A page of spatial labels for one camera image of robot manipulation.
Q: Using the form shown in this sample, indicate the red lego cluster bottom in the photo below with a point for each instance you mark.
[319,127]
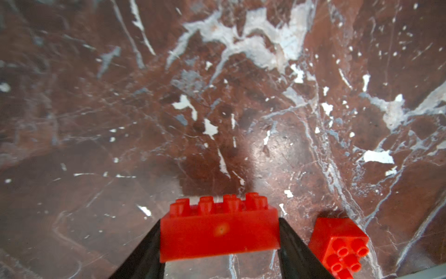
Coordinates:
[339,244]

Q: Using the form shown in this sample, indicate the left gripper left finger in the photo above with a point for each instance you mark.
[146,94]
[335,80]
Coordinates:
[144,262]

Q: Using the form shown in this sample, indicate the red lego cluster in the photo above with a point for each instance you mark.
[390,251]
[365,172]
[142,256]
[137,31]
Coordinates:
[212,228]
[339,244]

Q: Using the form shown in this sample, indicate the red lego cluster top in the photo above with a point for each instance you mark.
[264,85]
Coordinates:
[212,228]

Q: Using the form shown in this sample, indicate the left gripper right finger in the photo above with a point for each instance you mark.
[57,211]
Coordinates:
[296,260]

